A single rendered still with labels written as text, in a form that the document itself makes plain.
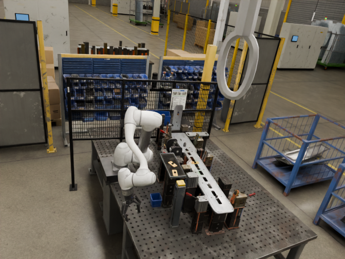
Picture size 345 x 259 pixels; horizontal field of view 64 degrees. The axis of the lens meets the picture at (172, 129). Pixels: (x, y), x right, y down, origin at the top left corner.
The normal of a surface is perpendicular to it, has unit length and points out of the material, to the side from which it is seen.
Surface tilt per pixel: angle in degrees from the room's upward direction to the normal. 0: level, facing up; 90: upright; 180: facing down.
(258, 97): 91
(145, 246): 0
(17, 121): 93
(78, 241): 0
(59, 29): 90
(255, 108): 91
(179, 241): 0
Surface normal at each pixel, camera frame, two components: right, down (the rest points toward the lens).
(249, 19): 0.05, 0.45
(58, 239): 0.12, -0.89
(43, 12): 0.43, 0.44
